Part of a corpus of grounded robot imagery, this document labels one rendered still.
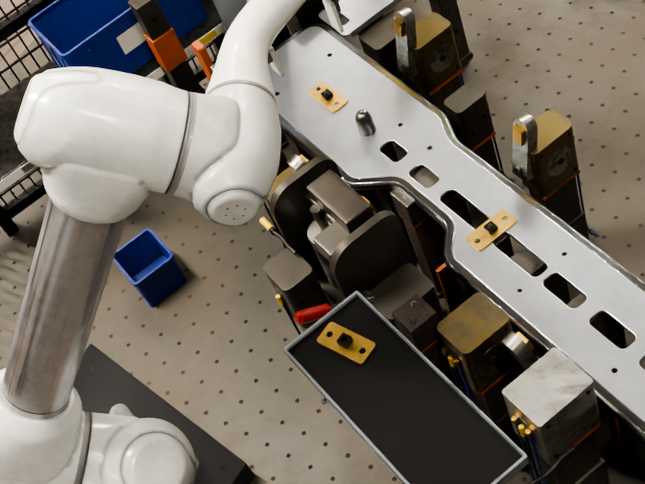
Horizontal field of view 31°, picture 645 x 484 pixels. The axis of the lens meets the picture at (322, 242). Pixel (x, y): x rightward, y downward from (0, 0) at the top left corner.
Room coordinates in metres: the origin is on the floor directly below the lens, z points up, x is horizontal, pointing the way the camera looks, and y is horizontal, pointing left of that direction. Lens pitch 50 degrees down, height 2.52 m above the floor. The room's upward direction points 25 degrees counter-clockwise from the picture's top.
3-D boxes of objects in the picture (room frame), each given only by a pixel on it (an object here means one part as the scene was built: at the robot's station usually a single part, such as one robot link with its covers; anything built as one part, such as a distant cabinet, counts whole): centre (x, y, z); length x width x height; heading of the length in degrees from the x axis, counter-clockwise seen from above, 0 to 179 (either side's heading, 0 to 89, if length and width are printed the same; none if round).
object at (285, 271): (1.19, 0.08, 0.89); 0.09 x 0.08 x 0.38; 107
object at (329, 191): (1.19, -0.03, 0.95); 0.18 x 0.13 x 0.49; 17
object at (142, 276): (1.63, 0.34, 0.75); 0.11 x 0.10 x 0.09; 17
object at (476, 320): (0.95, -0.14, 0.89); 0.12 x 0.08 x 0.38; 107
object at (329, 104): (1.60, -0.12, 1.01); 0.08 x 0.04 x 0.01; 17
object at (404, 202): (1.32, -0.21, 0.84); 0.12 x 0.05 x 0.29; 107
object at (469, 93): (1.46, -0.36, 0.84); 0.10 x 0.05 x 0.29; 107
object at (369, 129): (1.48, -0.16, 1.02); 0.03 x 0.03 x 0.07
